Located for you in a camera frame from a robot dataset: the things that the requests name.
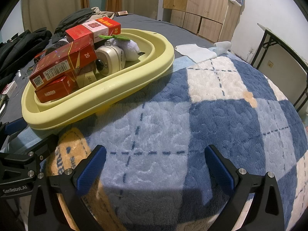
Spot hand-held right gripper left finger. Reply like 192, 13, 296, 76
28, 145, 107, 231

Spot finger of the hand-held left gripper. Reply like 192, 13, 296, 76
0, 119, 27, 145
0, 133, 59, 164

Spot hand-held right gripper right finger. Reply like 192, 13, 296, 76
204, 145, 285, 231

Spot small red box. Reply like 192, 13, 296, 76
35, 74, 77, 103

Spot large red box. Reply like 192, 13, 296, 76
29, 42, 98, 89

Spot beige box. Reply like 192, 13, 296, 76
76, 69, 97, 87

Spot yellow plastic basin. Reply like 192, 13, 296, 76
21, 28, 175, 131

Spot black foam ball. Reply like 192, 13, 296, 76
44, 41, 71, 54

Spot red box with pink label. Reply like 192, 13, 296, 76
65, 17, 121, 43

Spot small white box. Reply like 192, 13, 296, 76
3, 81, 18, 97

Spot blue plaid fleece blanket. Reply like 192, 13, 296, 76
19, 42, 308, 231

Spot black clothes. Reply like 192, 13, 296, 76
0, 28, 53, 82

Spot dark green clothes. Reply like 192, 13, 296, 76
54, 8, 97, 36

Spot white towel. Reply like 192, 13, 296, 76
174, 44, 218, 63

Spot light blue towel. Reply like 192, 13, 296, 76
214, 41, 232, 53

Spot beige curtain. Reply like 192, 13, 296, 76
22, 0, 159, 32

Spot beige clothes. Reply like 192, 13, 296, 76
90, 7, 116, 20

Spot black-legged folding table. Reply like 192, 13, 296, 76
250, 23, 308, 112

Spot wooden wardrobe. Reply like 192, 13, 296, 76
163, 0, 243, 44

